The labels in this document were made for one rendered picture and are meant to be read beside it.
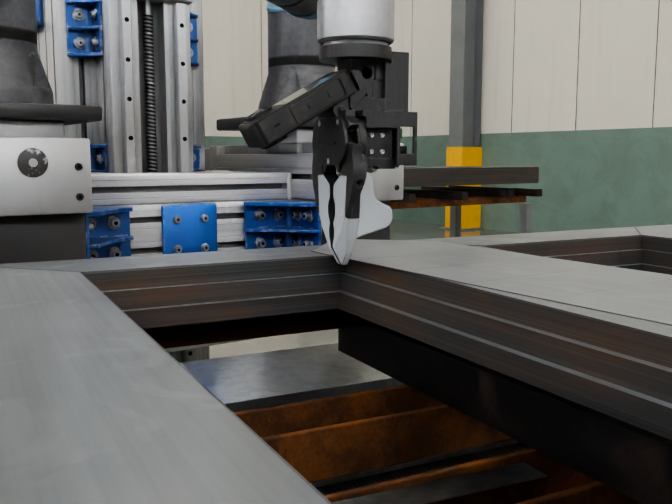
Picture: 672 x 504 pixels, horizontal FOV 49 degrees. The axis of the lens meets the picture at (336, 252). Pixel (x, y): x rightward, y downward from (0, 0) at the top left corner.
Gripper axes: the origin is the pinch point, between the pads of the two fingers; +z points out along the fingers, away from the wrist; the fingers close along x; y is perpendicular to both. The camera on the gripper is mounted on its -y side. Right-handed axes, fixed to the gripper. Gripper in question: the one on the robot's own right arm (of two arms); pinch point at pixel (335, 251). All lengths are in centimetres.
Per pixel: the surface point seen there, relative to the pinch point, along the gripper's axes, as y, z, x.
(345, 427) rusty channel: -2.6, 15.5, -7.0
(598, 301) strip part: 6.7, 0.7, -27.9
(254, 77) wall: 387, -133, 1040
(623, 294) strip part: 10.4, 0.7, -26.8
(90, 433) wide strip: -29.5, 0.8, -38.0
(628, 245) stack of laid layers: 44.5, 2.0, 3.0
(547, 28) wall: 622, -167, 651
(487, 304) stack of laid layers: 2.5, 1.8, -20.8
